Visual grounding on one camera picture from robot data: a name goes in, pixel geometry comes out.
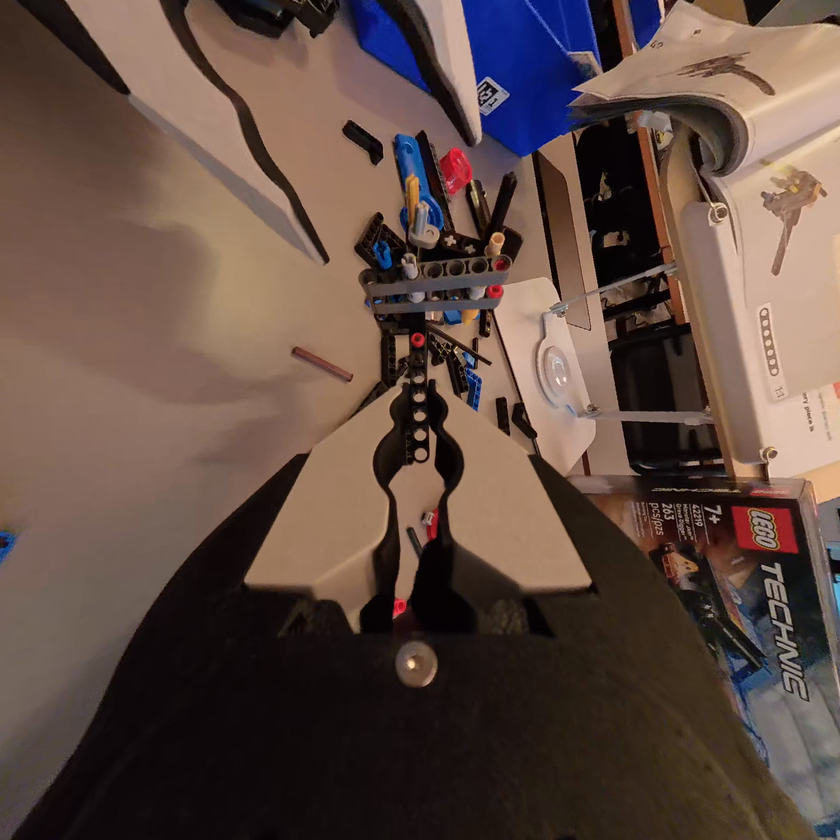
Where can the red toy wheel hub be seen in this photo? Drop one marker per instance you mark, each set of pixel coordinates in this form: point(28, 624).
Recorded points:
point(455, 167)

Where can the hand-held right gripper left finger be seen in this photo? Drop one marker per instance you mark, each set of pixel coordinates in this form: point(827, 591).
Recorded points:
point(308, 525)

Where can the heap of black blue beams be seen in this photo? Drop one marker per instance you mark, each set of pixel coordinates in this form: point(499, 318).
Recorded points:
point(474, 387)

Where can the instruction booklet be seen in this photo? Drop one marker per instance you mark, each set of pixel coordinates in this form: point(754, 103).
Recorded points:
point(787, 98)

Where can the blue long toy panel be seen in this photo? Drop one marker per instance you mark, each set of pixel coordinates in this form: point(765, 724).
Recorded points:
point(407, 164)

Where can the blue storage bin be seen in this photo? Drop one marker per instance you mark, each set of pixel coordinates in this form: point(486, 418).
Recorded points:
point(525, 65)

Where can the grey desk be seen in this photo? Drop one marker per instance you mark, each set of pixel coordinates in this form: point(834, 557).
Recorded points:
point(164, 328)

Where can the toy brick assembly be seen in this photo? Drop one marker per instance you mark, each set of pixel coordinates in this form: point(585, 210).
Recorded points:
point(420, 394)

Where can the black building toy box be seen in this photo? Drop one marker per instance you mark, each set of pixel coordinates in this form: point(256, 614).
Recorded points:
point(754, 590)

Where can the brown toy axle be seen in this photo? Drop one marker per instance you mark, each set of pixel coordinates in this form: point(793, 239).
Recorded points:
point(321, 364)

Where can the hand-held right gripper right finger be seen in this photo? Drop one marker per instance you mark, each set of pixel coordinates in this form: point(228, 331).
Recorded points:
point(525, 525)

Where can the black small toy beam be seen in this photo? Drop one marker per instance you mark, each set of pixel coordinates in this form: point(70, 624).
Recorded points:
point(362, 141)

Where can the blue toy connector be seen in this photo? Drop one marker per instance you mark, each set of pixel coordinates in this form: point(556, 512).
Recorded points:
point(5, 544)

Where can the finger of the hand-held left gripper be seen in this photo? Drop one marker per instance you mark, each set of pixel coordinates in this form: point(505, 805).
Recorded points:
point(164, 85)
point(453, 52)

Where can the white book stand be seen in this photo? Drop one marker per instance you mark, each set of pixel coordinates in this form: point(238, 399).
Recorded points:
point(518, 315)

